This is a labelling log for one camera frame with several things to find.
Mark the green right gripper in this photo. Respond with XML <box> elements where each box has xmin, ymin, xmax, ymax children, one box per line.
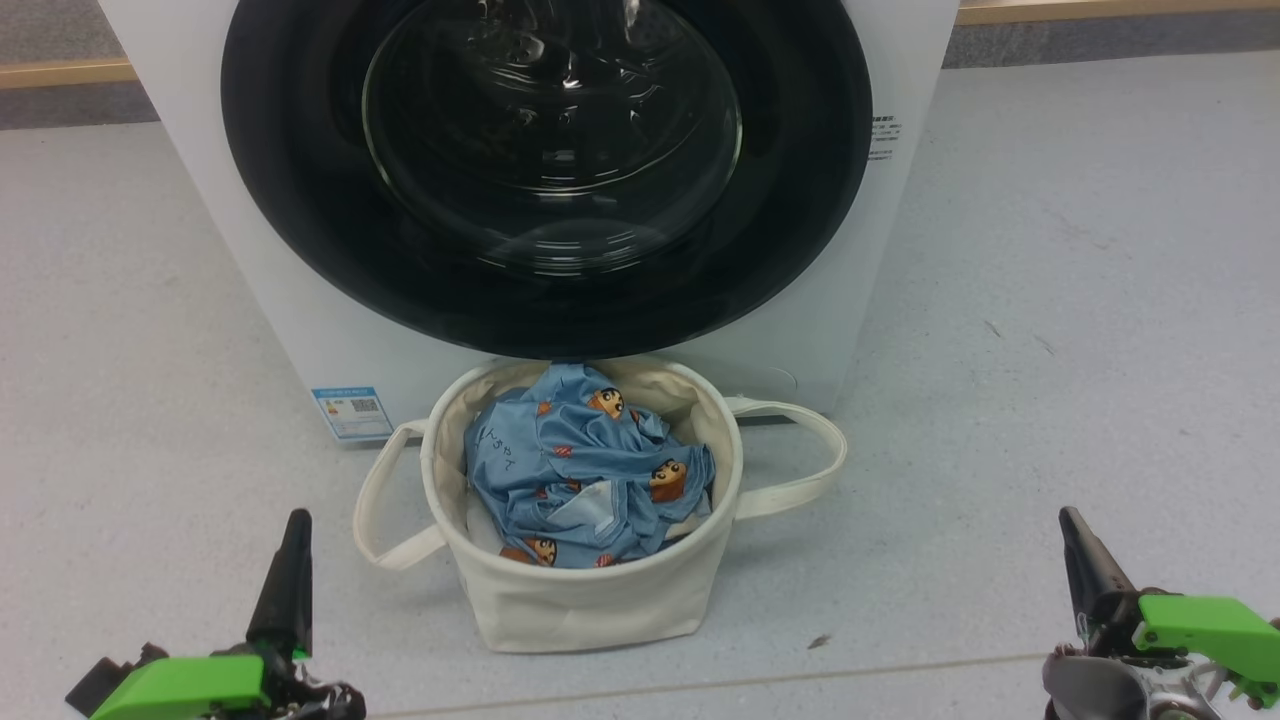
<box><xmin>1042</xmin><ymin>506</ymin><xmax>1280</xmax><ymax>720</ymax></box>

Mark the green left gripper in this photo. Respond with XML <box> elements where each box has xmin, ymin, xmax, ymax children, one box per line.
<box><xmin>90</xmin><ymin>509</ymin><xmax>367</xmax><ymax>720</ymax></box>

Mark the blue cartoon print garment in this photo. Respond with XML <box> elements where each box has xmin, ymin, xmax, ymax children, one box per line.
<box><xmin>463</xmin><ymin>363</ymin><xmax>717</xmax><ymax>569</ymax></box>

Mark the black round glass washer door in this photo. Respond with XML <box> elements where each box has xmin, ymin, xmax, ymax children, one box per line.
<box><xmin>220</xmin><ymin>0</ymin><xmax>874</xmax><ymax>362</ymax></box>

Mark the white front-load washing machine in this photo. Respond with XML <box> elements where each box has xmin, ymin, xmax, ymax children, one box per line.
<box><xmin>97</xmin><ymin>0</ymin><xmax>961</xmax><ymax>442</ymax></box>

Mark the blue energy label sticker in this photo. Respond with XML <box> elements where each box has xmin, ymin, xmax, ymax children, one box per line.
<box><xmin>311</xmin><ymin>387</ymin><xmax>394</xmax><ymax>442</ymax></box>

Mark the cream canvas laundry basket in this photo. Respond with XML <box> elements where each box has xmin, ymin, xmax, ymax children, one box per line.
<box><xmin>352</xmin><ymin>355</ymin><xmax>849</xmax><ymax>656</ymax></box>

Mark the round white filter cover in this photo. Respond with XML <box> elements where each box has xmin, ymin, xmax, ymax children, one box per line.
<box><xmin>728</xmin><ymin>365</ymin><xmax>799</xmax><ymax>398</ymax></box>

